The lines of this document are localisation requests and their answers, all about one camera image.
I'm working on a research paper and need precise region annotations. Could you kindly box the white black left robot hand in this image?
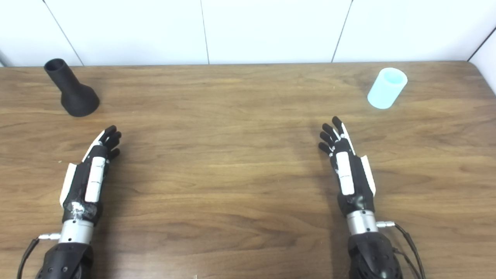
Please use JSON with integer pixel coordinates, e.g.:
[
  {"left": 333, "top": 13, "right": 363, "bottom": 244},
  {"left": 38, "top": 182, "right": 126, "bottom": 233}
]
[{"left": 59, "top": 125, "right": 122, "bottom": 227}]

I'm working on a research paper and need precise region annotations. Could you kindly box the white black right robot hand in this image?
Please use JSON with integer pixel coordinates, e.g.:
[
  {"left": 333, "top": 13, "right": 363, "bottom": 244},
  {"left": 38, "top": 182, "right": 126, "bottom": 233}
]
[{"left": 319, "top": 116, "right": 377, "bottom": 217}]

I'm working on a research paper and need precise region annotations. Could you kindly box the black flared nozzle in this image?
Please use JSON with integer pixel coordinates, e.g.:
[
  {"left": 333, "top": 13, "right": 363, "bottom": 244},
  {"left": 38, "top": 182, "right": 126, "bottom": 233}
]
[{"left": 44, "top": 58, "right": 100, "bottom": 117}]

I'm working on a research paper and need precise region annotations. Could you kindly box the light-blue hose piece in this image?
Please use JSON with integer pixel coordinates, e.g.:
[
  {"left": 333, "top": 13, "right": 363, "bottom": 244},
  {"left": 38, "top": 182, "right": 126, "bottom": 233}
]
[{"left": 367, "top": 67, "right": 408, "bottom": 110}]

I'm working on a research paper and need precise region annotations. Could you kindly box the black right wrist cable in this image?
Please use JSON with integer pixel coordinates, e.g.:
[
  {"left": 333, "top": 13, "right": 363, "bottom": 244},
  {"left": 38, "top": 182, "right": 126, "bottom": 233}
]
[{"left": 377, "top": 221, "right": 426, "bottom": 279}]

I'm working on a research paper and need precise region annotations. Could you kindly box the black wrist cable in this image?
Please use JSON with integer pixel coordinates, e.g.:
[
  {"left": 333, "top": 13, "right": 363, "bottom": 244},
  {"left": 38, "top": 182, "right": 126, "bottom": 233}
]
[
  {"left": 17, "top": 232, "right": 62, "bottom": 279},
  {"left": 377, "top": 221, "right": 426, "bottom": 279}
]

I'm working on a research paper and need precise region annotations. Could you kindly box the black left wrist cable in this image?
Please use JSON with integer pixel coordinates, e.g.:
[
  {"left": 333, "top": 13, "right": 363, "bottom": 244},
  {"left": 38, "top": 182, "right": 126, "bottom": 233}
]
[{"left": 17, "top": 232, "right": 62, "bottom": 279}]

